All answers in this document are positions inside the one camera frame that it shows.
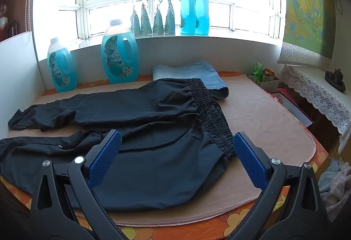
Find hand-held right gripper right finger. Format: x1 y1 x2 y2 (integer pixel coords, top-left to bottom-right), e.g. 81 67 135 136
226 132 328 240

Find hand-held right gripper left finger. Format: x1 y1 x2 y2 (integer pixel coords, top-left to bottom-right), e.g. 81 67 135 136
30 129 129 240

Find black pants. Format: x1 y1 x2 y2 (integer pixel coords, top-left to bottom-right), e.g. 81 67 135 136
0 78 238 213

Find beige blanket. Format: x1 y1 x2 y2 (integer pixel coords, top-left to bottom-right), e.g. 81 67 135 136
5 75 317 225

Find dark open box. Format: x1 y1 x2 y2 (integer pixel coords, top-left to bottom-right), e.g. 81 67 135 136
270 90 313 128

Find white cardboard box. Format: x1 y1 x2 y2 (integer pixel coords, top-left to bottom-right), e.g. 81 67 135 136
248 73 280 92

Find pale cloth pile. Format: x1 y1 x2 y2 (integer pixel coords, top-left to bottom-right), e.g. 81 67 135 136
318 158 351 214

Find green carton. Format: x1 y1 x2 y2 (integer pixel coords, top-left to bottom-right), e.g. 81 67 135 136
254 63 264 81

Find large blue detergent bottle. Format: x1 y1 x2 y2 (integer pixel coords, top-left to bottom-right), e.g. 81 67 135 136
101 19 139 84

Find white lace cloth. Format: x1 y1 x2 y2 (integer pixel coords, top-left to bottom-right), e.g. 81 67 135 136
282 64 351 154

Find small blue detergent bottle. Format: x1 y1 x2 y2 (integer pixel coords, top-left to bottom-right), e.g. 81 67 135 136
47 37 78 93

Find folded blue jeans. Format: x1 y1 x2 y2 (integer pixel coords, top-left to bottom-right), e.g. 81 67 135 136
152 60 230 100

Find dark metal figurine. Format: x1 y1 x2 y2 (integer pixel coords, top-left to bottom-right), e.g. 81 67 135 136
325 68 346 93

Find white board panel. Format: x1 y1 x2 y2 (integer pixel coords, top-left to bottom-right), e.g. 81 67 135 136
0 31 46 136

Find tall blue detergent bottle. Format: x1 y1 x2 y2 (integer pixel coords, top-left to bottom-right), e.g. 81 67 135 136
179 0 197 35
195 0 210 36

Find landscape scroll painting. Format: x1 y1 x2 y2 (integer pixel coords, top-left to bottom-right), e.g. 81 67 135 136
277 0 339 68

